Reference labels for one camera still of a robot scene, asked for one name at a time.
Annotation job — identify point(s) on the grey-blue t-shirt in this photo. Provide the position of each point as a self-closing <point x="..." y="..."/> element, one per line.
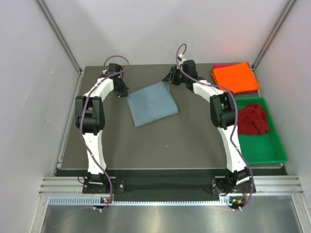
<point x="151" y="103"/>

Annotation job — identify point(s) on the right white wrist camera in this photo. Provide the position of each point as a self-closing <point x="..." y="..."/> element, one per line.
<point x="181" y="59"/>

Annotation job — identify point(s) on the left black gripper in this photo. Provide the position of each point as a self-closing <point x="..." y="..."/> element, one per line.
<point x="123" y="92"/>

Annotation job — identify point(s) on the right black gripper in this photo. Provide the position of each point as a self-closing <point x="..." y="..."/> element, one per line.
<point x="171" y="77"/>

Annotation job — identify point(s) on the folded orange t-shirt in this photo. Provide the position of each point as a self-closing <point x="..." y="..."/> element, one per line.
<point x="234" y="78"/>

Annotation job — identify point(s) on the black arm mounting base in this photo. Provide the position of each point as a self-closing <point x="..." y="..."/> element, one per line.
<point x="164" y="184"/>

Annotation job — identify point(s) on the dark red t-shirt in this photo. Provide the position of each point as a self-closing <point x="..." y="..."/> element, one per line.
<point x="253" y="120"/>

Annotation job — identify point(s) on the green plastic tray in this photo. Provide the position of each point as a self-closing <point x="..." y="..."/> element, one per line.
<point x="261" y="149"/>

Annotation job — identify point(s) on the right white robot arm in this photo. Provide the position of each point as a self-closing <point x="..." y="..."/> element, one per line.
<point x="224" y="115"/>

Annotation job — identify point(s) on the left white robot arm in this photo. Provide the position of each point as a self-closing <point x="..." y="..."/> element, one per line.
<point x="90" y="120"/>

